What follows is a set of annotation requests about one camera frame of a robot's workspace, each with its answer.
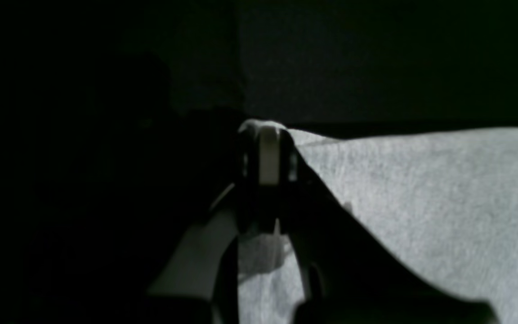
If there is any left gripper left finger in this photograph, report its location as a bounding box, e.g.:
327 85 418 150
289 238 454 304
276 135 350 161
61 130 259 324

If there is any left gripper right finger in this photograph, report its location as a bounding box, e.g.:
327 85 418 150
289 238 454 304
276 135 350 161
259 128 499 324

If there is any grey t-shirt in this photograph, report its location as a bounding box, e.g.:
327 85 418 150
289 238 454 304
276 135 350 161
237 119 518 324

